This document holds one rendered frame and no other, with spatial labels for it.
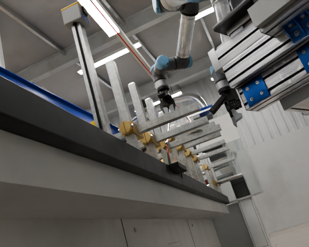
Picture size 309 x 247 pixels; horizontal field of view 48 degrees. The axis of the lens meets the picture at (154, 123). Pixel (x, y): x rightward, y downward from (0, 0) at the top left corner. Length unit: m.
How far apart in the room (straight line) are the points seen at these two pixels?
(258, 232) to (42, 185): 3.45
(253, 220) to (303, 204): 6.34
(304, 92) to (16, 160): 0.97
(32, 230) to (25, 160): 0.34
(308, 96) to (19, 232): 0.99
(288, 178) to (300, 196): 0.55
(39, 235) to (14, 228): 0.10
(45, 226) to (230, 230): 3.27
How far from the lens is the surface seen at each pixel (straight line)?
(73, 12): 1.30
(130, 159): 1.11
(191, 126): 1.58
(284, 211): 10.28
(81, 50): 1.22
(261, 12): 1.14
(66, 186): 0.79
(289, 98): 1.33
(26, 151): 0.70
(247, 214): 4.01
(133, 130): 1.32
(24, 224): 0.98
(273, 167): 10.36
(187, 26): 1.88
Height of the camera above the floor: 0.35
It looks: 20 degrees up
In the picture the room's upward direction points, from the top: 17 degrees counter-clockwise
